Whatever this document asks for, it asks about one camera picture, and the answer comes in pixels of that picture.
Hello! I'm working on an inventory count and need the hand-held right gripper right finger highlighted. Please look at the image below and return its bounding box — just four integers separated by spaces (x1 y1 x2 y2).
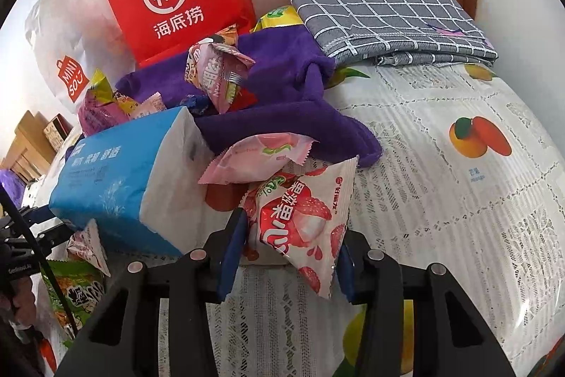
338 229 517 377

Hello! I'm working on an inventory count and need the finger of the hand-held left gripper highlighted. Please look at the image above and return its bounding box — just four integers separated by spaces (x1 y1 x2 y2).
18 205 58 228
33 222 73 247

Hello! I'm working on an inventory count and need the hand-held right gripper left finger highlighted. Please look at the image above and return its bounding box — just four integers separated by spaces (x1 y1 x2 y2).
55 207 249 377

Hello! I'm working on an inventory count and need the white strawberry snack packet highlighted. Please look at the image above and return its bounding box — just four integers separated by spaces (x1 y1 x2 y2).
240 156 359 300

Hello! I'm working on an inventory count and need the small pink snack packet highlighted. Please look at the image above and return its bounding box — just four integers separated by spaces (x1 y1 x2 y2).
66 219 111 277

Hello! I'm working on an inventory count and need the purple cloth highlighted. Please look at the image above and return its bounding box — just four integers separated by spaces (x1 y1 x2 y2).
0 169 25 205

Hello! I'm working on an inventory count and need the wooden furniture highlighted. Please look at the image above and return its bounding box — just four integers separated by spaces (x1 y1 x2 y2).
0 111 58 183

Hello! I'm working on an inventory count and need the blue tissue pack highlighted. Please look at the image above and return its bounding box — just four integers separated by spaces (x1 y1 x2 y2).
48 107 217 256

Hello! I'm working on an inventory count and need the patterned cardboard box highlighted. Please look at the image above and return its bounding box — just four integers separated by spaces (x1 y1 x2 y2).
43 115 73 152

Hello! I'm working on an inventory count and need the pink peach snack packet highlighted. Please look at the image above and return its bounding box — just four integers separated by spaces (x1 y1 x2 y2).
198 132 321 185

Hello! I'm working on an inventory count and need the fruit print bed sheet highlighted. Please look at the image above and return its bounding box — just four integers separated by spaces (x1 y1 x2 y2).
26 63 565 377

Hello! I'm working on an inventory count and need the purple pink snack packet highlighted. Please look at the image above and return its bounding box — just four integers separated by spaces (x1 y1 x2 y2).
78 68 129 137

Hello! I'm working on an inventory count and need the blue snack packet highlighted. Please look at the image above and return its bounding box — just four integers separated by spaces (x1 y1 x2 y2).
179 94 210 117

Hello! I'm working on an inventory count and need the red snack packet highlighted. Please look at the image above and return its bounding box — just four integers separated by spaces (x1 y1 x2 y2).
228 87 260 111

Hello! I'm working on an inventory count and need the purple towel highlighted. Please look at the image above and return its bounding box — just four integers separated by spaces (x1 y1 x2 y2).
115 29 382 169

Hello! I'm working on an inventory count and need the white plastic shopping bag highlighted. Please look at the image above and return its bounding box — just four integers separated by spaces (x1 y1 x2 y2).
24 0 137 117

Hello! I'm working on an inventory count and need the pink panda snack packet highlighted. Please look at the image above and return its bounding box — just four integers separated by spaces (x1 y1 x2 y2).
184 33 257 115

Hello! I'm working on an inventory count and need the orange pink snack packet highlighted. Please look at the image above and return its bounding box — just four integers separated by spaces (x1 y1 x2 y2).
211 25 240 48

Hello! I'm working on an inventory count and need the yellow green snack packet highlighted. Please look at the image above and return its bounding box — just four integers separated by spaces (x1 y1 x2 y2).
254 5 303 34

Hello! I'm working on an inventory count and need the grey checked folded cloth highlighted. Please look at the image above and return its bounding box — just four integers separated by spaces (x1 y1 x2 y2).
285 0 499 66

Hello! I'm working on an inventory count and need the black cable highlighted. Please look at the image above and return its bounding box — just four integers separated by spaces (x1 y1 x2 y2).
0 187 78 336

